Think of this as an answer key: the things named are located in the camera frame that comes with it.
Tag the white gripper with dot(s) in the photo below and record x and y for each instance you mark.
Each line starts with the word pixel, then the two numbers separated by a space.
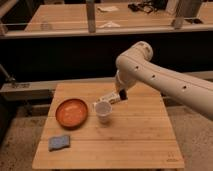
pixel 121 84

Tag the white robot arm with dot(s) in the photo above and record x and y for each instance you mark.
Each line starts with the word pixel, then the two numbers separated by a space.
pixel 134 65

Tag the clear plastic cup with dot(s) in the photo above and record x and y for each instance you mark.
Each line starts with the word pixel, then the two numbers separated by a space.
pixel 44 25

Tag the wooden table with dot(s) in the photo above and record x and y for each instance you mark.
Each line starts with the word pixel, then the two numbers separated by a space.
pixel 139 135

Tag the orange plate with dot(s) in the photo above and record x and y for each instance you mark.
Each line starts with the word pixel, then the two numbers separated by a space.
pixel 71 113

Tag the blue sponge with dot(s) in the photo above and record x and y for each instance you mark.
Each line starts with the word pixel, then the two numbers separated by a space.
pixel 59 142

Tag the white paper sheet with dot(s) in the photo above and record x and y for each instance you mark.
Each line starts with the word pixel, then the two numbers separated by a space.
pixel 108 9

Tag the background wooden workbench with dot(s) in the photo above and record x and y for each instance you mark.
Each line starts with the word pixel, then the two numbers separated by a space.
pixel 74 17

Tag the grey metal post left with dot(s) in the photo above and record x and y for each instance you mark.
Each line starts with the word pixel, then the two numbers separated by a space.
pixel 90 9

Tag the grey metal post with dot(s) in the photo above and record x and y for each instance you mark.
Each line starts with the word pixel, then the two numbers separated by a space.
pixel 187 11
pixel 90 9

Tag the grey metal post right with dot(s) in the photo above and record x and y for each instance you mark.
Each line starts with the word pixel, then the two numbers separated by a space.
pixel 187 11

